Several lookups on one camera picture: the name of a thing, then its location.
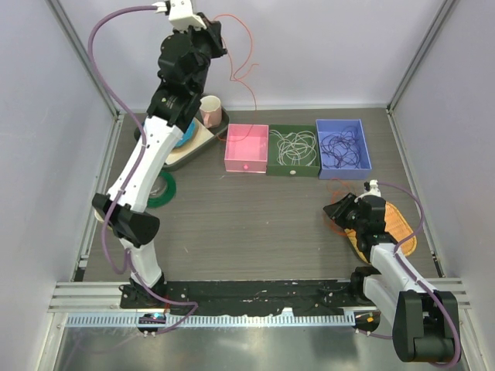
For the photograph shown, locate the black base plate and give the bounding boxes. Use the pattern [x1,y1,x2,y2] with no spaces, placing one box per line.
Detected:
[119,279,373,317]

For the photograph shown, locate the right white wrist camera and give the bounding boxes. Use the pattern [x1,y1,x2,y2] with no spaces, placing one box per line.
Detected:
[354,179,382,203]

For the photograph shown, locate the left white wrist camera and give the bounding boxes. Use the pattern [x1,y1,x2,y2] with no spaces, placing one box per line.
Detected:
[152,0,207,32]

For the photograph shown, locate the green tape roll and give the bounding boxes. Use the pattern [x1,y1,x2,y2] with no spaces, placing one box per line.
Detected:
[147,170,177,209]

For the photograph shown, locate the pink mug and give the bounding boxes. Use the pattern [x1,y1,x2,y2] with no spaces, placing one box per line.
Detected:
[200,95,222,128]

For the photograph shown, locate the dark green serving tray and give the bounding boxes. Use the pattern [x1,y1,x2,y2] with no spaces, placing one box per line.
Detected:
[127,111,229,172]

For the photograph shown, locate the blue dotted plate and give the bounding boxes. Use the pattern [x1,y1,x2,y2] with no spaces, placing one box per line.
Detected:
[175,120,196,148]

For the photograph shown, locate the green plastic box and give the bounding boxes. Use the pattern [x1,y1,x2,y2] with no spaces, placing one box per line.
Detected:
[266,124,321,177]

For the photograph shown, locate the white thin cable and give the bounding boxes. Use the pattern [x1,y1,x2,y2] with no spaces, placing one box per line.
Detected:
[269,129,319,168]

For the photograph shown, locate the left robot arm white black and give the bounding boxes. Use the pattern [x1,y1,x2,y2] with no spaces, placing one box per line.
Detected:
[92,12,227,308]

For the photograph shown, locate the yellow mug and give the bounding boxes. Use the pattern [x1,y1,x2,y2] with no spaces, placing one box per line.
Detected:
[94,210,104,223]

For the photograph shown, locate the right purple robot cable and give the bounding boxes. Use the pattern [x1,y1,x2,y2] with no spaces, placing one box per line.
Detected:
[378,180,463,366]

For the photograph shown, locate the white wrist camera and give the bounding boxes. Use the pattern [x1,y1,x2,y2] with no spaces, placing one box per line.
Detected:
[152,0,207,32]
[354,179,382,203]

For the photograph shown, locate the orange woven mat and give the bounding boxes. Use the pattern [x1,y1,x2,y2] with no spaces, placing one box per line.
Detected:
[343,202,418,264]

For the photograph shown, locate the beige square board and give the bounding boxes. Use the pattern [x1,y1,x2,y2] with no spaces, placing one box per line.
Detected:
[165,118,214,165]

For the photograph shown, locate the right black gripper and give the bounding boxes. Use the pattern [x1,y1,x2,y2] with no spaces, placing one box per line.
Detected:
[323,192,366,232]

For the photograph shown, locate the white slotted cable duct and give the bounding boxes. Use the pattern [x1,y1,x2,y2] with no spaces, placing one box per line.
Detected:
[66,311,355,328]

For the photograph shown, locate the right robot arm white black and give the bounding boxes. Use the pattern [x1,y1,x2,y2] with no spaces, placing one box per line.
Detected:
[323,193,461,367]

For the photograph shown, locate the pink plastic box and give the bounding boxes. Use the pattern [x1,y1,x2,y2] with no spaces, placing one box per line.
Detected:
[224,124,269,174]

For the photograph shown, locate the blue plastic box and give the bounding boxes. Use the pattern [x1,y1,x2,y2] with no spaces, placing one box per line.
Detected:
[316,119,372,180]

